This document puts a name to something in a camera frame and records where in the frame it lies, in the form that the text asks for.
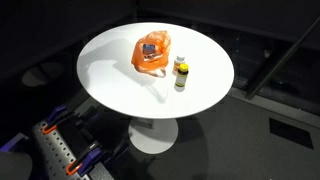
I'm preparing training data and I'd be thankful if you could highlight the white labelled bottle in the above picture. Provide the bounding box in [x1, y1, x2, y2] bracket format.
[143, 53, 162, 63]

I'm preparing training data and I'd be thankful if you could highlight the brown bottle with yellow cap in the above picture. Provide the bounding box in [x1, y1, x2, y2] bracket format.
[174, 63, 190, 89]

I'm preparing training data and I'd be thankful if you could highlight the white bottle with orange label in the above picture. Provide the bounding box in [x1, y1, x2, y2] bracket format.
[172, 55, 186, 76]

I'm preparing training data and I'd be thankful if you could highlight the orange plastic bag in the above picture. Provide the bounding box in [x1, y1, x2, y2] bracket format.
[130, 30, 172, 78]

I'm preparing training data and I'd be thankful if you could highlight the blue and red printed packet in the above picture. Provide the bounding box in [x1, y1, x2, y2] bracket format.
[142, 43, 158, 55]

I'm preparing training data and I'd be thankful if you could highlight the purple clamp with orange tip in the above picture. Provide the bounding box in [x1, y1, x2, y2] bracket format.
[41, 104, 98, 135]
[65, 141, 111, 177]

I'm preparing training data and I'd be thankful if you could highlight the black diagonal metal bar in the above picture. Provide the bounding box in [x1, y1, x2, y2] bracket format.
[245, 14, 320, 101]

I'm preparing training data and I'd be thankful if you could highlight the dark rectangular floor panel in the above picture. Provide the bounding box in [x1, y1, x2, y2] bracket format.
[268, 117, 315, 150]

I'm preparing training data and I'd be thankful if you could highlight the grey rounded object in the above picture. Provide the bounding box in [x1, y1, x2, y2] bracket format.
[0, 151, 34, 180]

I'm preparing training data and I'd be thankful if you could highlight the white round table pedestal base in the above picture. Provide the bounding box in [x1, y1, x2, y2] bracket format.
[128, 117, 180, 155]

